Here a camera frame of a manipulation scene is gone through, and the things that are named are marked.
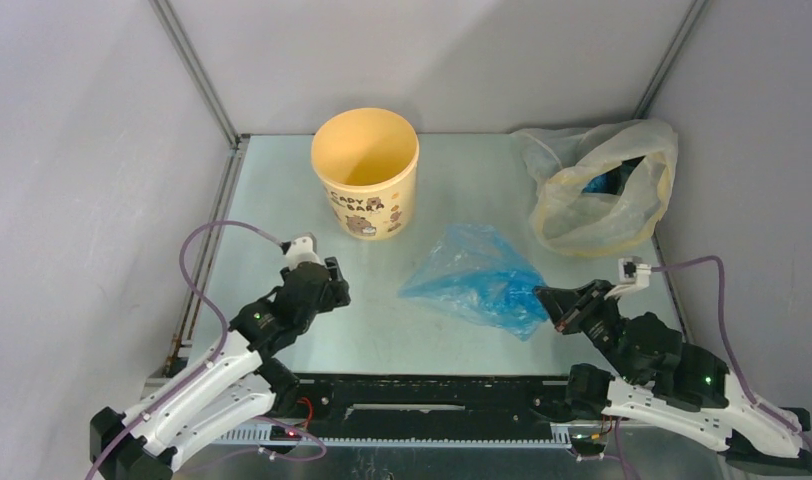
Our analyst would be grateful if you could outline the blue plastic trash bag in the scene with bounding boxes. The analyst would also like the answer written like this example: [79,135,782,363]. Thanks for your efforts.
[398,224,549,341]

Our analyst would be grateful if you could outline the translucent yellowish plastic bag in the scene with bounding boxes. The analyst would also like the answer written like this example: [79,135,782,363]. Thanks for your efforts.
[511,119,678,257]

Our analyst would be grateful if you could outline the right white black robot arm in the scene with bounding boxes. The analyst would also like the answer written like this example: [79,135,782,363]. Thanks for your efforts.
[533,280,812,476]

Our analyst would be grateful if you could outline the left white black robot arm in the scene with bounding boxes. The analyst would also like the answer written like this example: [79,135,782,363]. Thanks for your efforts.
[87,257,350,479]

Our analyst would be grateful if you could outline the yellow cartoon trash bin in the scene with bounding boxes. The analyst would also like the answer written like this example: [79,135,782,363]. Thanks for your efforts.
[310,107,420,241]

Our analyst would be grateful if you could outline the dark items inside bag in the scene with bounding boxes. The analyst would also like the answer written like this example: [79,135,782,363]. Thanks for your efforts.
[582,157,643,196]

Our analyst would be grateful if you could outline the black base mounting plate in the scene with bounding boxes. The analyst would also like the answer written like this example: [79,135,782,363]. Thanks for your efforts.
[267,373,604,444]

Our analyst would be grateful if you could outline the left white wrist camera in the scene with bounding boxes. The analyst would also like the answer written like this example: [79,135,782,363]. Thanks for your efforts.
[280,232,323,270]

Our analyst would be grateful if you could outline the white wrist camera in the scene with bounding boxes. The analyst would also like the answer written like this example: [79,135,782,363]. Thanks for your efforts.
[605,256,652,299]
[280,232,323,270]

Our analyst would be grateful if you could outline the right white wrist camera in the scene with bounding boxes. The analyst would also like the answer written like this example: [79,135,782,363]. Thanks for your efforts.
[605,256,652,299]

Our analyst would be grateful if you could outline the left aluminium corner post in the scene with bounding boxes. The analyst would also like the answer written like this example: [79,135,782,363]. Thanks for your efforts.
[151,1,247,378]

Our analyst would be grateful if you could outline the aluminium corner post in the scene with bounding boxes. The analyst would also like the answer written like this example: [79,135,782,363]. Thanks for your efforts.
[632,0,714,340]
[151,1,247,378]

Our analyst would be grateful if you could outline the aluminium frame rail front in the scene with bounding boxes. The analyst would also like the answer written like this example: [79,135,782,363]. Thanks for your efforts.
[117,377,755,480]

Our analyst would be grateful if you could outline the right aluminium corner post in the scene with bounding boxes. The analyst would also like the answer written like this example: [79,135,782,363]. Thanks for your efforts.
[632,0,714,340]

